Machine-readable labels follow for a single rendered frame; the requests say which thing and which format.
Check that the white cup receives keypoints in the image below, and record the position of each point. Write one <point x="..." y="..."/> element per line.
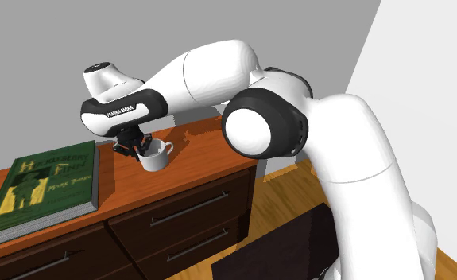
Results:
<point x="156" y="163"/>

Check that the dark robot stand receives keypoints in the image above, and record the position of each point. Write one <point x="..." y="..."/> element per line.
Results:
<point x="282" y="248"/>

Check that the green hardcover book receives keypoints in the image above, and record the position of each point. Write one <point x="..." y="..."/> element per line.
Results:
<point x="38" y="186"/>

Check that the brown wooden chest of drawers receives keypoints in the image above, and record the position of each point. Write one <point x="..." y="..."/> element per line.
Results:
<point x="197" y="155"/>

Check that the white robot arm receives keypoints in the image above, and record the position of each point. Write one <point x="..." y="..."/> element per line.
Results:
<point x="348" y="155"/>

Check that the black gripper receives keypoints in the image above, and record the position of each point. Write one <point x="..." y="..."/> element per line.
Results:
<point x="129" y="136"/>

